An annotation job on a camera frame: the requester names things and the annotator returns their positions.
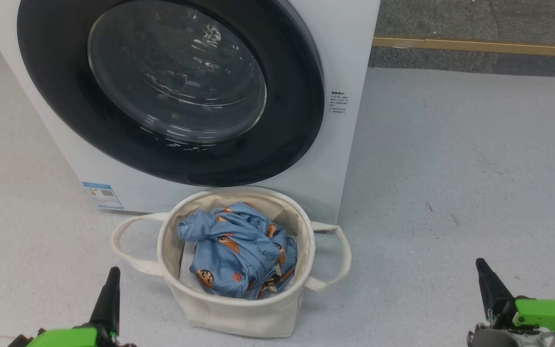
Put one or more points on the black glass washing machine door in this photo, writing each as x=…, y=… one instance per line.
x=51, y=96

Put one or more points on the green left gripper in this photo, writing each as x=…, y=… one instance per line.
x=65, y=338

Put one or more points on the cream canvas laundry basket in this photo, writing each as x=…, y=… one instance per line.
x=239, y=318

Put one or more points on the black printed text label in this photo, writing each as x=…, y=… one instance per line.
x=338, y=102

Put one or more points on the blue energy label sticker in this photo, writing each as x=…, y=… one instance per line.
x=103, y=195

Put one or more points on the white sheet basket liner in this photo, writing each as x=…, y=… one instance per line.
x=188, y=274

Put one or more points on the blue cartoon print garment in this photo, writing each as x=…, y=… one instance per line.
x=239, y=250

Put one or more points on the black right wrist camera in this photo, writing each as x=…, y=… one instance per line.
x=492, y=339

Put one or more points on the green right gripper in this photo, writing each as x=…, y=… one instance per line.
x=547, y=315

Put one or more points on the white front-load washing machine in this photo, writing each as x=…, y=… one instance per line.
x=328, y=159

